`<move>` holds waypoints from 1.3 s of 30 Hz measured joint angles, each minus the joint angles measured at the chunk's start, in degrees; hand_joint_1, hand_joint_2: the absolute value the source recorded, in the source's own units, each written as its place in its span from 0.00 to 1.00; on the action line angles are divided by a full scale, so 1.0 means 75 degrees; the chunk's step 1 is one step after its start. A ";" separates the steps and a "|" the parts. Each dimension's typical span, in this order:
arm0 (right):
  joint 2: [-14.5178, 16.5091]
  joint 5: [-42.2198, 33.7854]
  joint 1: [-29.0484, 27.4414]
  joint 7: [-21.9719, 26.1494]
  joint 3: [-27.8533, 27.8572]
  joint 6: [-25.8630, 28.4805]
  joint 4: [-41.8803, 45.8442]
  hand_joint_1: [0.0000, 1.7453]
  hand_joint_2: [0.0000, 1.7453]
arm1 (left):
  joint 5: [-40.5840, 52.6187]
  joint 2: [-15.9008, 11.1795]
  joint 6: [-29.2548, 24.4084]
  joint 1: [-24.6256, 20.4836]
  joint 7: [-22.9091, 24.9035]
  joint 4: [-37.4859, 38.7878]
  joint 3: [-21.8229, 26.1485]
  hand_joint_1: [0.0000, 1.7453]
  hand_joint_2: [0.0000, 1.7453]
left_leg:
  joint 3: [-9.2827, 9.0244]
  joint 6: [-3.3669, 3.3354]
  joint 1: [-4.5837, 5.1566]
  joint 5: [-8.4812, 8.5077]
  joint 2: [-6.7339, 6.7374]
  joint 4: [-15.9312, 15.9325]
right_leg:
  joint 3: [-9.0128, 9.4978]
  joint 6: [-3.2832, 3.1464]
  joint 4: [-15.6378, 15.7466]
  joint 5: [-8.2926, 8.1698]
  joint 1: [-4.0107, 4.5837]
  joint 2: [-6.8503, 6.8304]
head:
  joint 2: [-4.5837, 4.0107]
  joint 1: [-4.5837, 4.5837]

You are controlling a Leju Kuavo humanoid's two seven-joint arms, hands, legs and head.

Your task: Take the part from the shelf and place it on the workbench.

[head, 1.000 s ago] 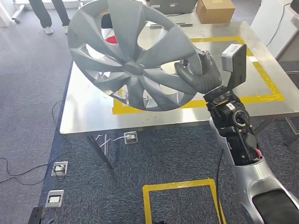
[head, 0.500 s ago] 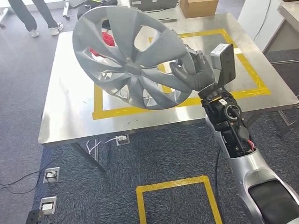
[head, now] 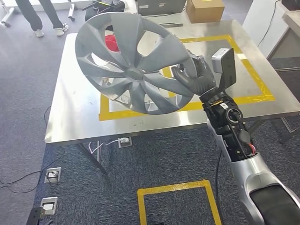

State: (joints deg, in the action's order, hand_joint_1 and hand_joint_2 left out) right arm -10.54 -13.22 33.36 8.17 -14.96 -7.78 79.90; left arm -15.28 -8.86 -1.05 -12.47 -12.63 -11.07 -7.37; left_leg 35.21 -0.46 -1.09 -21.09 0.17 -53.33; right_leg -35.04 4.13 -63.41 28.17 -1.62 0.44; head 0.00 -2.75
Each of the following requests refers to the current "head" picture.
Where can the pale grey table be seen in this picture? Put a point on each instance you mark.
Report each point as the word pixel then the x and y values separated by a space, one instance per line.
pixel 70 102

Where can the silver wheel hubcap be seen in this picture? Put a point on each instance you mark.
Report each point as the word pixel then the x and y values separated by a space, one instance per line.
pixel 127 34

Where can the person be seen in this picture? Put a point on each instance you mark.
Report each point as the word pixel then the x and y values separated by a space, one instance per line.
pixel 30 15

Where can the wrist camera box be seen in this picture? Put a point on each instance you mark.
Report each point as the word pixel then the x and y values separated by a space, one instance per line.
pixel 35 216
pixel 228 68

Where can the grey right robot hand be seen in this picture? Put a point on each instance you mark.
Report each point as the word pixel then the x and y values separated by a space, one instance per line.
pixel 201 74

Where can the black desktop device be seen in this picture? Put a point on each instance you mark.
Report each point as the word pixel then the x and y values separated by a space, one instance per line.
pixel 290 4

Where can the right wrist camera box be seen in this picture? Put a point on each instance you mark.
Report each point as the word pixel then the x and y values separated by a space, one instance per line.
pixel 228 68

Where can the steel floor socket with plug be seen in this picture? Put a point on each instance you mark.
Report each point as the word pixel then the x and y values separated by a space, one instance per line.
pixel 53 175

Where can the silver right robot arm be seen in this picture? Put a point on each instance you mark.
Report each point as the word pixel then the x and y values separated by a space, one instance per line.
pixel 252 183

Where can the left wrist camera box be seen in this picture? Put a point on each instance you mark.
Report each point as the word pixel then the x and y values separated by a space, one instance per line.
pixel 35 216

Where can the brown cardboard box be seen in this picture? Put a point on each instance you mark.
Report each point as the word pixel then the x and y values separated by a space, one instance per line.
pixel 203 11

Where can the red bag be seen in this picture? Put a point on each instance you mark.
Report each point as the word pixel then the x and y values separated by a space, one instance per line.
pixel 111 43

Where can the white panel steel desk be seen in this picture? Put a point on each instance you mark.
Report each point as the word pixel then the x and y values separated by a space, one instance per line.
pixel 250 18

